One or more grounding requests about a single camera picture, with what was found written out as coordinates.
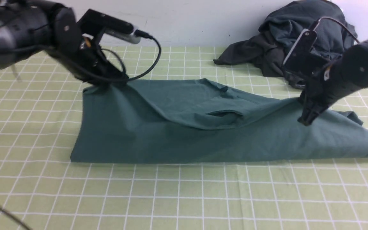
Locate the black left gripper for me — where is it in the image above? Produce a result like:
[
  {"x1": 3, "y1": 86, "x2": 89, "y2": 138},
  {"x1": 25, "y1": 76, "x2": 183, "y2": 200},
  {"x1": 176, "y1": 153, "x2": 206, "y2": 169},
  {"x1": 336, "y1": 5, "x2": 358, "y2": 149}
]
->
[{"x1": 56, "y1": 35, "x2": 129, "y2": 86}]

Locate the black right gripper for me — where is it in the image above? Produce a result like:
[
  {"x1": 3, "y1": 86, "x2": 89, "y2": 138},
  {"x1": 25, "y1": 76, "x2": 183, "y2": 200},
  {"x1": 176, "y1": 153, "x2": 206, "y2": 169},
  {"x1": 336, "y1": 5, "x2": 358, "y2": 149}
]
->
[{"x1": 297, "y1": 61, "x2": 350, "y2": 126}]

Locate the green long-sleeved shirt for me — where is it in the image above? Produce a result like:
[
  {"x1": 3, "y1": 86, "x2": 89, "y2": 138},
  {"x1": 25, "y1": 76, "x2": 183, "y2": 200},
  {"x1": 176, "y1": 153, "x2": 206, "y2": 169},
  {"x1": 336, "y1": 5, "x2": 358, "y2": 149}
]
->
[{"x1": 70, "y1": 79, "x2": 368, "y2": 164}]

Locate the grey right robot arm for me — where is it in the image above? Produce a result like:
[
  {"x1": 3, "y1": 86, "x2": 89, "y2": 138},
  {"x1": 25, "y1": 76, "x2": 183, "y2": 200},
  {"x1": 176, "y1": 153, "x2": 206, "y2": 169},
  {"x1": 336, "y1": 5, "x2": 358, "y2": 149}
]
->
[{"x1": 298, "y1": 40, "x2": 368, "y2": 126}]

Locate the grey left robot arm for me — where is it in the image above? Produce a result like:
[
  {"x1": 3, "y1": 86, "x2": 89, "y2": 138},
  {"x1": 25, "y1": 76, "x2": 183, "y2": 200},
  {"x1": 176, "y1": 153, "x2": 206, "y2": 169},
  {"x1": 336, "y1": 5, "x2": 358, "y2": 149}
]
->
[{"x1": 0, "y1": 0, "x2": 133, "y2": 85}]

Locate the dark grey crumpled garment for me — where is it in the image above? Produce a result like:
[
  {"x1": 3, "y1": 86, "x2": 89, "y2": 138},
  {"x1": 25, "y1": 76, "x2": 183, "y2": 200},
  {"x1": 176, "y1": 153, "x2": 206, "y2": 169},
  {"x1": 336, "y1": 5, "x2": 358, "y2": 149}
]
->
[{"x1": 213, "y1": 31, "x2": 305, "y2": 90}]

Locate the green checkered tablecloth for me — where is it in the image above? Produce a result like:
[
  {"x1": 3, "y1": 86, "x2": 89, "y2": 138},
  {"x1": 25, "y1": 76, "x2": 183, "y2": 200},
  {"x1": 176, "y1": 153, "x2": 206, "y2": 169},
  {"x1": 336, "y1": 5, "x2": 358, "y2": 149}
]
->
[{"x1": 0, "y1": 53, "x2": 368, "y2": 230}]

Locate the dark blue crumpled garment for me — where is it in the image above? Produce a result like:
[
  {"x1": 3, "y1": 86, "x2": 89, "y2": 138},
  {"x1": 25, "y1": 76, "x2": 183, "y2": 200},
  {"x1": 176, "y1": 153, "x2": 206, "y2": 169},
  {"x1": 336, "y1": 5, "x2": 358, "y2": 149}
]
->
[{"x1": 259, "y1": 0, "x2": 357, "y2": 60}]

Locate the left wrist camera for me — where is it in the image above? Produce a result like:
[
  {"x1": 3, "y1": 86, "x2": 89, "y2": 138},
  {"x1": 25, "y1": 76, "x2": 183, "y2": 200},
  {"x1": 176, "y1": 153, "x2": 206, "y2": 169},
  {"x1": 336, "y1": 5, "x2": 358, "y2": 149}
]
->
[{"x1": 77, "y1": 9, "x2": 141, "y2": 44}]

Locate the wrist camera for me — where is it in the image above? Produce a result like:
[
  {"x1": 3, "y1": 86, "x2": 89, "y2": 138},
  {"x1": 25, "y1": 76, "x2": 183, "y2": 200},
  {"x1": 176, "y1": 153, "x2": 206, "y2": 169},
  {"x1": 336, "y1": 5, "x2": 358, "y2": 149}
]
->
[
  {"x1": 77, "y1": 9, "x2": 141, "y2": 44},
  {"x1": 283, "y1": 19, "x2": 329, "y2": 80}
]

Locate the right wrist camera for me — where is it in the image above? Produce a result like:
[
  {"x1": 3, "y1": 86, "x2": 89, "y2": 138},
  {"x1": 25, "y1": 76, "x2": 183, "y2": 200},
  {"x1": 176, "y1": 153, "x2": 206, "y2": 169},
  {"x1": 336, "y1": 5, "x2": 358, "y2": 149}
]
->
[{"x1": 283, "y1": 19, "x2": 329, "y2": 80}]

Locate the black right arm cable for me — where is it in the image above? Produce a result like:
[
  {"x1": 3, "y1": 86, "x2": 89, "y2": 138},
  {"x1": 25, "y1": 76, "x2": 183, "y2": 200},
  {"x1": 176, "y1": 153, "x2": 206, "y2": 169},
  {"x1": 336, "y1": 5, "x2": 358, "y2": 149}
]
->
[{"x1": 312, "y1": 0, "x2": 368, "y2": 43}]

